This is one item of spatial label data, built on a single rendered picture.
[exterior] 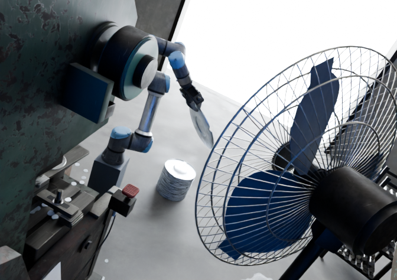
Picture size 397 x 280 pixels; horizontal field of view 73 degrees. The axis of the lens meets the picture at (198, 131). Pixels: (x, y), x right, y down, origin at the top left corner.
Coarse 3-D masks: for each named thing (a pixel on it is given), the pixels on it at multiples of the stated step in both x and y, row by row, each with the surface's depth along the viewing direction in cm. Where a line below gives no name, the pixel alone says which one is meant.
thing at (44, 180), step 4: (40, 176) 99; (44, 176) 100; (36, 180) 97; (40, 180) 98; (44, 180) 98; (48, 180) 100; (44, 184) 99; (36, 188) 95; (40, 188) 98; (44, 188) 100; (36, 192) 96
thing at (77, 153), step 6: (72, 150) 119; (78, 150) 120; (84, 150) 122; (66, 156) 114; (72, 156) 115; (78, 156) 117; (84, 156) 119; (66, 162) 111; (72, 162) 112; (54, 168) 105; (60, 168) 107; (48, 174) 102; (54, 174) 103; (60, 174) 111; (54, 180) 109
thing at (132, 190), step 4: (128, 184) 117; (132, 184) 118; (124, 188) 114; (128, 188) 115; (132, 188) 115; (136, 188) 117; (124, 192) 112; (128, 192) 113; (132, 192) 114; (136, 192) 115; (128, 196) 112; (132, 196) 112
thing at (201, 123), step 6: (198, 108) 145; (192, 114) 162; (198, 114) 150; (192, 120) 167; (198, 120) 157; (204, 120) 144; (198, 126) 162; (204, 126) 149; (198, 132) 165; (204, 132) 156; (210, 132) 144; (204, 138) 159; (210, 138) 148; (204, 144) 164; (210, 144) 153
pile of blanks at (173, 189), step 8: (160, 176) 237; (168, 176) 227; (160, 184) 235; (168, 184) 228; (176, 184) 226; (184, 184) 228; (160, 192) 235; (168, 192) 230; (176, 192) 230; (184, 192) 234; (176, 200) 236
